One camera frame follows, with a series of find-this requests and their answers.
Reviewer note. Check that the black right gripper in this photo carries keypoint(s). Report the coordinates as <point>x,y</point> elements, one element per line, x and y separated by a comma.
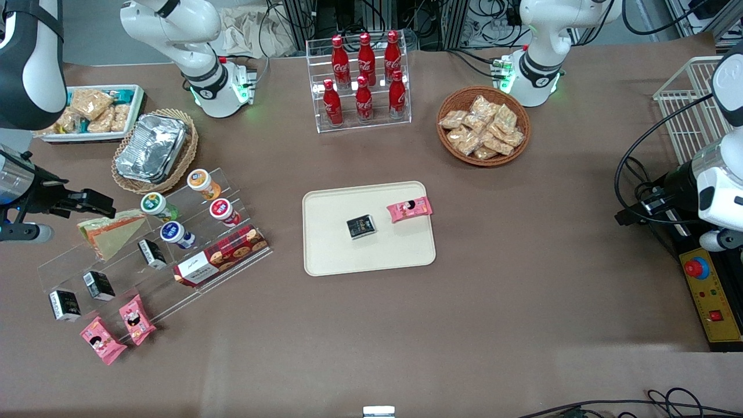
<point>43,195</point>

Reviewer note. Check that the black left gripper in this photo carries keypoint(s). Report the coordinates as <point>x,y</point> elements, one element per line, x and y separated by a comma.
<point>677,181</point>

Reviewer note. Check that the triangle sandwich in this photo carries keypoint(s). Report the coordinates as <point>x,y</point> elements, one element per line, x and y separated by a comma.
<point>110,232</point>

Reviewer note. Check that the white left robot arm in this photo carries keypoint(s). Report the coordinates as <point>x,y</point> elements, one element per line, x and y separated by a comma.
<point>543,58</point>

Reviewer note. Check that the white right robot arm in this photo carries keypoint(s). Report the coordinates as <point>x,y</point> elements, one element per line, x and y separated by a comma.
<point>197,58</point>

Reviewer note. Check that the beige plastic tray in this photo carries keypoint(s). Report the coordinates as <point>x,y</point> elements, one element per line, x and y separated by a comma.
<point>331,244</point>

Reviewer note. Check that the green yogurt cup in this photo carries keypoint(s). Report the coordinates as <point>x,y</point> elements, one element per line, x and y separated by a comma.
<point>155,204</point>

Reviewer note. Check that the small black snack box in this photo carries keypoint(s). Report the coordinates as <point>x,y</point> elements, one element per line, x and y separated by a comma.
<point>65,305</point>
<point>152,254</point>
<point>98,285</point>

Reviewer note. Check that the clear acrylic stepped display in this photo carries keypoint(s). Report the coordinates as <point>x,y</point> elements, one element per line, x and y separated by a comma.
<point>125,278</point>

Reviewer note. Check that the stacked silver foil containers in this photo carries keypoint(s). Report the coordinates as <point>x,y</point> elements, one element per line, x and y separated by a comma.
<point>151,148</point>

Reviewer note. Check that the blue yogurt cup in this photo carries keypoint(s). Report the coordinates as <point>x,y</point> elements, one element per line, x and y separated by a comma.
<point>175,234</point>

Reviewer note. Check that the white rectangular plastic bin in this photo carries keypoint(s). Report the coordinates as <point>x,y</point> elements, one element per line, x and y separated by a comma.
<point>138,110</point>

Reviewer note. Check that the oval light wicker basket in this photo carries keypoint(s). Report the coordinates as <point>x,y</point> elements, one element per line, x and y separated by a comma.
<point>188,154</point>

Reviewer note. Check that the orange yogurt cup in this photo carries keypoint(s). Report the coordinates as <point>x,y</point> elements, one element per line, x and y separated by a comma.
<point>203,183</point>

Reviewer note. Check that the teal snack packet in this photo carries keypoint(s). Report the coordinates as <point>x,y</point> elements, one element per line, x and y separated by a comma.
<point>125,94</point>

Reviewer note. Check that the yellow emergency stop box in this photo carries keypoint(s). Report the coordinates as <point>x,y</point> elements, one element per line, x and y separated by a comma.
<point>711,302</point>

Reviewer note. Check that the pink snack packet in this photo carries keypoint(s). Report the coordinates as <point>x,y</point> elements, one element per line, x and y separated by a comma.
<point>137,319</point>
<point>102,341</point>
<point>409,209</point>

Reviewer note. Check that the red yogurt cup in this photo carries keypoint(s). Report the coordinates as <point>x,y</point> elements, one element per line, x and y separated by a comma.
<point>223,211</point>

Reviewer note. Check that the red plaid cookie box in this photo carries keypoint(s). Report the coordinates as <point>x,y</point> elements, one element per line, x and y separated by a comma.
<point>223,255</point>

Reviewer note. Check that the round brown wicker basket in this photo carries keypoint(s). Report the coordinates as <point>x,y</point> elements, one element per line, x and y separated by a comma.
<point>450,151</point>

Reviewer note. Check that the beige cloth bag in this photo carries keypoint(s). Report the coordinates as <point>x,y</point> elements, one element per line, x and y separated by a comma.
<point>249,32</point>

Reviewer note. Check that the red cola bottle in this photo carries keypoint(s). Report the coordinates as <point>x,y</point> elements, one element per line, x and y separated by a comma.
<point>366,61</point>
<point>397,98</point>
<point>340,67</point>
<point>364,104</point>
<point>332,107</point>
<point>392,58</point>

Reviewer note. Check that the black snack packet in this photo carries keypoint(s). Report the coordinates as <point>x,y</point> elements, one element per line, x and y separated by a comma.
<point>361,227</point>

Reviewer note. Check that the clear acrylic bottle rack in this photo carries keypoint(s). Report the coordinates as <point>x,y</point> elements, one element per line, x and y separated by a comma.
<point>377,125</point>

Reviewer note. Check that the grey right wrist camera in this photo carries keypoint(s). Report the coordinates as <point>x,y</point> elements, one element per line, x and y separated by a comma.
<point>26,233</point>

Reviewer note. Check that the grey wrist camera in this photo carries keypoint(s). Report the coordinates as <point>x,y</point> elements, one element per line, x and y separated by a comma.
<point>720,239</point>
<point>26,233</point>

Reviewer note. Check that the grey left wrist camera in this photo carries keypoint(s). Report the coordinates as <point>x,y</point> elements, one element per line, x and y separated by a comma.
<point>720,239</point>

